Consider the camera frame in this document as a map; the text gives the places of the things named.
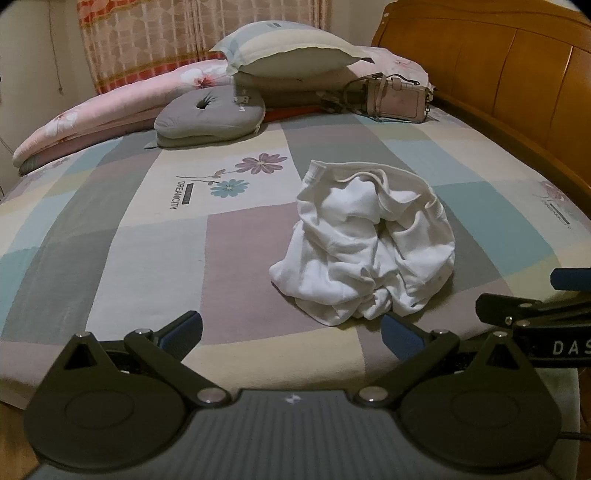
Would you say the wooden headboard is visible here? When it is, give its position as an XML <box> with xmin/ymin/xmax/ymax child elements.
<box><xmin>370</xmin><ymin>0</ymin><xmax>591</xmax><ymax>204</ymax></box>

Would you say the pink floral pillow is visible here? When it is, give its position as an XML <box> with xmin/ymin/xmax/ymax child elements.
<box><xmin>344</xmin><ymin>46</ymin><xmax>437</xmax><ymax>93</ymax></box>

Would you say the pink floral quilt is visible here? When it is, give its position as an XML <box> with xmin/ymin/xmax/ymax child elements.
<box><xmin>13</xmin><ymin>59</ymin><xmax>236</xmax><ymax>176</ymax></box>

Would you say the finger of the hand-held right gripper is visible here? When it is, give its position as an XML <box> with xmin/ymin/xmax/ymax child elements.
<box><xmin>475</xmin><ymin>292</ymin><xmax>544</xmax><ymax>328</ymax></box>
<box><xmin>550</xmin><ymin>268</ymin><xmax>591</xmax><ymax>293</ymax></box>

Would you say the thin wall cord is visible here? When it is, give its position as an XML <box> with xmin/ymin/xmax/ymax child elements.
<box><xmin>46</xmin><ymin>14</ymin><xmax>65</xmax><ymax>95</ymax></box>

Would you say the patterned curtain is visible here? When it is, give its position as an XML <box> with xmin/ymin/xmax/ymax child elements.
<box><xmin>76</xmin><ymin>0</ymin><xmax>331</xmax><ymax>95</ymax></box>

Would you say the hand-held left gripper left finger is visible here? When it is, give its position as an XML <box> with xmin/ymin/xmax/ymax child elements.
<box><xmin>58</xmin><ymin>310</ymin><xmax>230</xmax><ymax>409</ymax></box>

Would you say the pink handbag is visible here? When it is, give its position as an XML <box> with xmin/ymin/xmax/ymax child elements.
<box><xmin>323</xmin><ymin>73</ymin><xmax>432</xmax><ymax>123</ymax></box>

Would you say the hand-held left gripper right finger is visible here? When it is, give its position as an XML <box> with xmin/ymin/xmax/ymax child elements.
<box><xmin>353</xmin><ymin>313</ymin><xmax>533</xmax><ymax>409</ymax></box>

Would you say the large cream pillow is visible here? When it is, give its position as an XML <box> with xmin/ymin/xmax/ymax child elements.
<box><xmin>209</xmin><ymin>21</ymin><xmax>375</xmax><ymax>77</ymax></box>

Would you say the orange cloth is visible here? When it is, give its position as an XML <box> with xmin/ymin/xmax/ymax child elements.
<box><xmin>263</xmin><ymin>107</ymin><xmax>333</xmax><ymax>123</ymax></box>

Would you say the grey round cushion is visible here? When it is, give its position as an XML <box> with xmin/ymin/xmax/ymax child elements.
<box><xmin>154</xmin><ymin>85</ymin><xmax>266</xmax><ymax>149</ymax></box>

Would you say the white printed sweatshirt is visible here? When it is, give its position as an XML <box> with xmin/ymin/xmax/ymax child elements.
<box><xmin>269</xmin><ymin>159</ymin><xmax>457</xmax><ymax>326</ymax></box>

